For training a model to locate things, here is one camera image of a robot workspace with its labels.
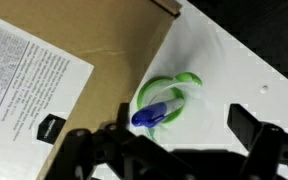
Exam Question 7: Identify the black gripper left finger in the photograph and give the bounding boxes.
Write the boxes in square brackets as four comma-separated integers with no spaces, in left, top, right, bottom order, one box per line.
[43,102,192,180]

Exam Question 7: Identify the clear cup with green rim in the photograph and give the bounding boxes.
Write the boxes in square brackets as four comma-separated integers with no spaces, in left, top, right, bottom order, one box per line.
[136,71,220,143]

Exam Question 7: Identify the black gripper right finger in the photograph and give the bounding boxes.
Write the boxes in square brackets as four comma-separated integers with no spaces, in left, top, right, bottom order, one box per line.
[226,103,288,180]

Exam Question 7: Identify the white printed paper label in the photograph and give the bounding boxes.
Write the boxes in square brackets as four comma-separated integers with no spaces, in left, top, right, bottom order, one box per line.
[0,11,95,180]

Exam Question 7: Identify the blue capped marker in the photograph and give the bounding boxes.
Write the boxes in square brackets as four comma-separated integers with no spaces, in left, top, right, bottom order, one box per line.
[131,97,186,129]

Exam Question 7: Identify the white table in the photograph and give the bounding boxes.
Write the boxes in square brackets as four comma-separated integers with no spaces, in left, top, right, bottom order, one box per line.
[92,0,288,180]

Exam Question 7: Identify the brown cardboard box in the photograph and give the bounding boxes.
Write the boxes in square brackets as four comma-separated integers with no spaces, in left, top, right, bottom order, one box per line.
[0,0,183,180]

